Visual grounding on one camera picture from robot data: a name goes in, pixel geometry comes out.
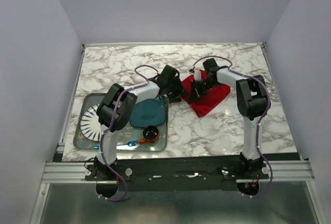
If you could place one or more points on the teal square plate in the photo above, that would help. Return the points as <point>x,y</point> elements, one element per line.
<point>150,112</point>

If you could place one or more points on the blue handled utensil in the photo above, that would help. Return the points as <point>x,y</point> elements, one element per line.
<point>129,144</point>

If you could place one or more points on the white blue striped plate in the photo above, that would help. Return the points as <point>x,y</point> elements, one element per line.
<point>89,124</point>

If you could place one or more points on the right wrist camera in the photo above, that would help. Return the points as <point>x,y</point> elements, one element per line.
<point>209,65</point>

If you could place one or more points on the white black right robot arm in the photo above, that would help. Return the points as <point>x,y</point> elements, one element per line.
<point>253,103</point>

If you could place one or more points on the black mounting base plate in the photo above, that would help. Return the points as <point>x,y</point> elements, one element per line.
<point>177,174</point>

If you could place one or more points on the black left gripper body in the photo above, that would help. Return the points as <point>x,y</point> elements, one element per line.
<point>173,86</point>

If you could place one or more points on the brown ceramic cup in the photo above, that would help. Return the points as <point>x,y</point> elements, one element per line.
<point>151,135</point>

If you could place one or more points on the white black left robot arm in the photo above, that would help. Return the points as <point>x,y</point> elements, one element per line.
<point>117,106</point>

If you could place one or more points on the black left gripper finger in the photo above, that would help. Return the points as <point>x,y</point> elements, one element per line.
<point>181,88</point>
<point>174,96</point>

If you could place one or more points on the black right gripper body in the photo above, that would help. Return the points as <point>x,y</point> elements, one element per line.
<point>209,85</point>

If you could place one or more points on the glass rectangular tray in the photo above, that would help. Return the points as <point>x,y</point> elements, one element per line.
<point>128,133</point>

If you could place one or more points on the aluminium frame rail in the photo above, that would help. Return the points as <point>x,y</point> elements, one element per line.
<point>76,172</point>

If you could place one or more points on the red cloth napkin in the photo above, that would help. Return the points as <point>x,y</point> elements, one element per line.
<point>214,96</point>

